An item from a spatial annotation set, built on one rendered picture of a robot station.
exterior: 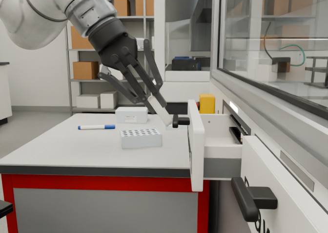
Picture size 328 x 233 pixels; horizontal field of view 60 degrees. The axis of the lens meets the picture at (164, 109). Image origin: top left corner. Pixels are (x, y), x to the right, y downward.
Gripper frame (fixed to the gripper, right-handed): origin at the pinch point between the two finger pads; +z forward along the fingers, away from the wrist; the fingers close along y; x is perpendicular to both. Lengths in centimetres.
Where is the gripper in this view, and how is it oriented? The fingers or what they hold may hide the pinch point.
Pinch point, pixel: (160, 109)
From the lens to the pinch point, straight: 59.3
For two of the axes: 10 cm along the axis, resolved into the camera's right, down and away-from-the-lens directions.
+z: 5.7, 8.1, 1.3
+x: 0.5, -2.0, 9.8
